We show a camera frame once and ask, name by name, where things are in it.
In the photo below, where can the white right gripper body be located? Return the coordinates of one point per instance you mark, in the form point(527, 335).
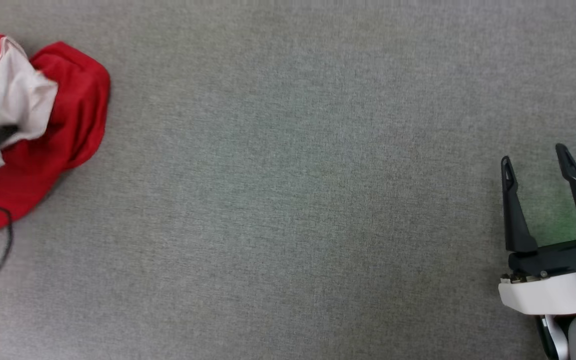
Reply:
point(548, 295)

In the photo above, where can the red and white basketball jersey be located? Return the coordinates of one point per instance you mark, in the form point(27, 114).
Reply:
point(78, 100)

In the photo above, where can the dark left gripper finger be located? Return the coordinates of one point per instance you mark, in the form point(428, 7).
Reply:
point(4, 135)

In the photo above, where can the grey fabric sofa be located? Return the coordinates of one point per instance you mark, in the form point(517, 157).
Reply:
point(288, 200)

